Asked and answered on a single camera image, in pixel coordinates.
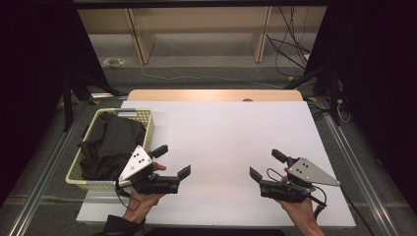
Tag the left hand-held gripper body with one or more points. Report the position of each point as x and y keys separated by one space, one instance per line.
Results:
x=136 y=162

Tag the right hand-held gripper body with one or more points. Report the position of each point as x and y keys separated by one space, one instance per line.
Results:
x=308 y=172

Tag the dark pleated skirt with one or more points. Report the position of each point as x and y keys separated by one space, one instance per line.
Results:
x=108 y=144

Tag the pale yellow plastic basket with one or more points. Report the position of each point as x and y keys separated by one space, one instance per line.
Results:
x=144 y=116

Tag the person's right hand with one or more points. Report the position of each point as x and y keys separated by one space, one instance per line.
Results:
x=301 y=213

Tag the person's left hand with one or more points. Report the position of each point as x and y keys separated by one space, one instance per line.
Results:
x=141 y=205

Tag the white foam board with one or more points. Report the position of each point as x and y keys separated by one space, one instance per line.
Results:
x=223 y=137

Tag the dark table grommet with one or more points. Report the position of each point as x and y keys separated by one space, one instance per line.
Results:
x=247 y=100

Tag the yellow floor tape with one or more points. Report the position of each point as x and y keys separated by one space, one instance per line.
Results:
x=94 y=102
x=290 y=79
x=311 y=98

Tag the crumpled clear plastic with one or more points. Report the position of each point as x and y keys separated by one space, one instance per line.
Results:
x=114 y=62

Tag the black curtain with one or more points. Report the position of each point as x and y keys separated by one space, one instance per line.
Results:
x=29 y=82
x=377 y=82

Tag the wooden shelf unit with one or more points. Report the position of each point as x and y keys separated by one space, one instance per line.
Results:
x=203 y=19

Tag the aluminium floor rail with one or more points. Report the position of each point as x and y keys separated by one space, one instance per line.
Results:
x=39 y=187
x=360 y=177

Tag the black overhead frame bar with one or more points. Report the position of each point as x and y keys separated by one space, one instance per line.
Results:
x=196 y=4

